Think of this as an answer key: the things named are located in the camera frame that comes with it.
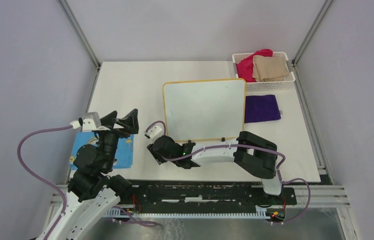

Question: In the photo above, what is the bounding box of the purple cable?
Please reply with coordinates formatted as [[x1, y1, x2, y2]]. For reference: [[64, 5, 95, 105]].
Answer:
[[148, 120, 312, 225], [17, 125, 75, 240]]

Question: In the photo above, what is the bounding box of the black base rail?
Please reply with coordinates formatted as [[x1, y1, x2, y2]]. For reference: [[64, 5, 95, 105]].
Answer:
[[119, 180, 297, 214]]

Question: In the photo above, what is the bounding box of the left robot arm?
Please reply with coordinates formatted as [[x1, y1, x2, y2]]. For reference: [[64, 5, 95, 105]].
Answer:
[[38, 108, 139, 240]]

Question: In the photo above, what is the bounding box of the red cloth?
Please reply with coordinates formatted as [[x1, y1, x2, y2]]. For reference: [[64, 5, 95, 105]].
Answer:
[[236, 49, 273, 83]]

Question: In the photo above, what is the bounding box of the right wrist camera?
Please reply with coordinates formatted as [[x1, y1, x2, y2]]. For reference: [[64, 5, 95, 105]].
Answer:
[[145, 125, 163, 139]]

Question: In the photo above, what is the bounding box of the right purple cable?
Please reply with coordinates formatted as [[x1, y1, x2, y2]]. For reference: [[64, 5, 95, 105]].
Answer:
[[148, 120, 312, 225]]

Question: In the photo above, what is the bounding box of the white perforated basket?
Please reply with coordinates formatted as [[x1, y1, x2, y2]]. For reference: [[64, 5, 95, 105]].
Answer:
[[232, 51, 296, 92]]

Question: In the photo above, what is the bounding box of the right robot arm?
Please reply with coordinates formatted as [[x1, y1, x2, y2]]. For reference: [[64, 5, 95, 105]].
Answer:
[[147, 131, 286, 204]]

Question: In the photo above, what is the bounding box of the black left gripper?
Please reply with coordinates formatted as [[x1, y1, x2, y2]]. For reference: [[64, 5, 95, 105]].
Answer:
[[97, 107, 139, 170]]

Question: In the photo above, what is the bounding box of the blue patterned cloth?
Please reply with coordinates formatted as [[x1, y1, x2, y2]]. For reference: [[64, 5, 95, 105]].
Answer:
[[69, 132, 134, 170]]

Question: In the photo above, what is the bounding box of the beige cloth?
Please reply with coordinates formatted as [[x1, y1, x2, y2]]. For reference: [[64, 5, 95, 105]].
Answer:
[[252, 55, 290, 82]]

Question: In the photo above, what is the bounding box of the yellow framed whiteboard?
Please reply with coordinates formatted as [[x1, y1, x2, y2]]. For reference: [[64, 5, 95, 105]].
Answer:
[[162, 78, 247, 142]]

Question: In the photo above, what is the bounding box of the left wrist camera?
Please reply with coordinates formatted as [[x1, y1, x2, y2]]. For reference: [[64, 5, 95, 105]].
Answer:
[[70, 112, 101, 132]]

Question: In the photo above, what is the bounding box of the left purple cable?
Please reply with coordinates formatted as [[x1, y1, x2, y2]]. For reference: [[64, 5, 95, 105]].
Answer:
[[17, 125, 75, 240]]

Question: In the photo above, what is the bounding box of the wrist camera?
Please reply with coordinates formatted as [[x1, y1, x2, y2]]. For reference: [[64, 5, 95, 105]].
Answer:
[[145, 125, 163, 139], [70, 112, 101, 132]]

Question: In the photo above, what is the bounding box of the purple cloth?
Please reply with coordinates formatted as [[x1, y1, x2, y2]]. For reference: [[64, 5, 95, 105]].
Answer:
[[244, 94, 281, 124]]

